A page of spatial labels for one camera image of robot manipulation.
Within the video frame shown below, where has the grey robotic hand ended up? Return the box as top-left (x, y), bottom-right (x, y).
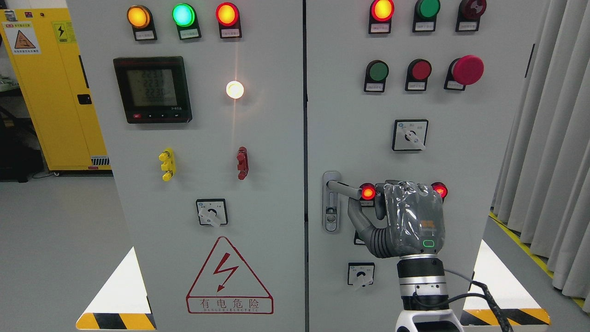
top-left (348, 180), bottom-right (445, 258)

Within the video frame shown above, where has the green indicator light top left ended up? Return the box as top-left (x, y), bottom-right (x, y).
top-left (171, 3), bottom-right (201, 40)

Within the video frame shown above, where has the right grey cabinet door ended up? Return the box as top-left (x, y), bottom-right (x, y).
top-left (306, 0), bottom-right (549, 332)

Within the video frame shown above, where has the lower white rotary selector switch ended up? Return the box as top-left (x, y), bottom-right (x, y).
top-left (347, 262), bottom-right (375, 290)

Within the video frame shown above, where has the red lit light middle right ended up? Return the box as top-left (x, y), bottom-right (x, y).
top-left (431, 182), bottom-right (448, 201)

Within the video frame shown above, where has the dark red buzzer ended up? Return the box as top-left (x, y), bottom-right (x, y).
top-left (455, 0), bottom-right (487, 32)

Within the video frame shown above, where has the red emergency stop mushroom button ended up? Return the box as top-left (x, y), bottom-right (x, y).
top-left (444, 54), bottom-right (484, 91)

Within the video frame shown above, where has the red triangle electric warning sign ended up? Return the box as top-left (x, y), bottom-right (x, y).
top-left (186, 236), bottom-right (274, 314)

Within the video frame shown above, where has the red push button upper row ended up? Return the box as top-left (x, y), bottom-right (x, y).
top-left (405, 59), bottom-right (432, 92)

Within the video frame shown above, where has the upper right rotary selector switch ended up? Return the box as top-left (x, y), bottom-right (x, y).
top-left (392, 119), bottom-right (429, 151)

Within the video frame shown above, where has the green unlit light top right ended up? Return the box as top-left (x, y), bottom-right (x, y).
top-left (412, 0), bottom-right (441, 32)

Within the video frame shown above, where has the left grey cabinet door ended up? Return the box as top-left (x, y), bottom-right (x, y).
top-left (67, 0), bottom-right (306, 332)

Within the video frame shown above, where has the red indicator light top left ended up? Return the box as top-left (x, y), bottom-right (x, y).
top-left (216, 2), bottom-right (242, 39)

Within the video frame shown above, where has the red lit light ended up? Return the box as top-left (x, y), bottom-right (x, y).
top-left (431, 182), bottom-right (448, 201)
top-left (368, 0), bottom-right (395, 35)
top-left (360, 183), bottom-right (377, 208)

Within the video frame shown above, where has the red lit light middle left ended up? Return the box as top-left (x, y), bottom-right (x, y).
top-left (360, 183), bottom-right (377, 208)

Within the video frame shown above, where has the silver door swing handle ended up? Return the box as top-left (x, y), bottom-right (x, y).
top-left (322, 171), bottom-right (362, 233)

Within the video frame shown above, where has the grey curtain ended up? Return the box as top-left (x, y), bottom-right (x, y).
top-left (493, 0), bottom-right (590, 312)

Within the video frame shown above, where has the red lit light top right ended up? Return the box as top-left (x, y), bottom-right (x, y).
top-left (368, 0), bottom-right (395, 35)

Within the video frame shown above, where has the black digital power meter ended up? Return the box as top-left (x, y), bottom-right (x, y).
top-left (113, 55), bottom-right (193, 124)

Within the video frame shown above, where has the black braided cable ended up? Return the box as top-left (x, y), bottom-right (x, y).
top-left (442, 270), bottom-right (513, 332)

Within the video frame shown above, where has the left door rotary selector switch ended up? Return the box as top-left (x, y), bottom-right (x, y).
top-left (195, 198), bottom-right (229, 227)

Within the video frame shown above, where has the green push button upper row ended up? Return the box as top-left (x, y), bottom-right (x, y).
top-left (363, 59), bottom-right (389, 93)

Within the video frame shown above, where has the yellow safety cabinet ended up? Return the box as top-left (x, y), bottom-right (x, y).
top-left (1, 8), bottom-right (111, 172)

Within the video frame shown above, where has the yellow indicator light top left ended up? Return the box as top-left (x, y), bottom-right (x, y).
top-left (127, 6), bottom-right (157, 42)

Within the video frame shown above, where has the grey cabinet door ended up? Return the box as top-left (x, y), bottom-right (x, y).
top-left (306, 0), bottom-right (549, 332)
top-left (67, 0), bottom-right (306, 332)

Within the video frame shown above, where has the white lit indicator light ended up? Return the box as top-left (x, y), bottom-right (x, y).
top-left (226, 80), bottom-right (245, 100)

